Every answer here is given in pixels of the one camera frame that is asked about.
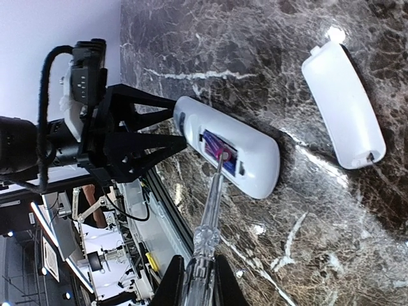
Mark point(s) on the white remote control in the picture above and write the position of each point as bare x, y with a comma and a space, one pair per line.
254, 157

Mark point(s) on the blue battery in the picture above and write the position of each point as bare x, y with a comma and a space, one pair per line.
229, 166

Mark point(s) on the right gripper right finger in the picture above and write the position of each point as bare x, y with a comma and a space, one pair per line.
227, 290

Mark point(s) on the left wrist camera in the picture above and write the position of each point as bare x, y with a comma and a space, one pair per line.
88, 76

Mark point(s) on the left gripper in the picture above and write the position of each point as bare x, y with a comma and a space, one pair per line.
112, 157

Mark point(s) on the black front rail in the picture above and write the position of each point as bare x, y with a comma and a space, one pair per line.
181, 226

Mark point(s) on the clear handle screwdriver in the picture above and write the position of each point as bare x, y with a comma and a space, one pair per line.
198, 284

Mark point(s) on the purple battery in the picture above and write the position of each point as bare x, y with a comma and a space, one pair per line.
215, 147

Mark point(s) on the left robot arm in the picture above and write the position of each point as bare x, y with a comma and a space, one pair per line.
20, 162

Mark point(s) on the white battery cover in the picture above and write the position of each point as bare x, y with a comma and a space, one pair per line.
344, 106

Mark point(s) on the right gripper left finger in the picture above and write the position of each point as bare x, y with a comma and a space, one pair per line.
170, 289

